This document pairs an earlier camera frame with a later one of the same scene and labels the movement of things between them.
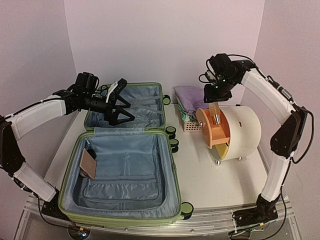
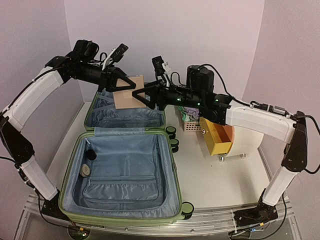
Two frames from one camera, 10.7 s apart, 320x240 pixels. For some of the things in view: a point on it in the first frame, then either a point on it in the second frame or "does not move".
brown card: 88,163 -> 125,99
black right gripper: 212,96 -> 161,96
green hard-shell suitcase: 125,173 does not move
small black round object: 92,153 does not move
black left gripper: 111,116 -> 108,77
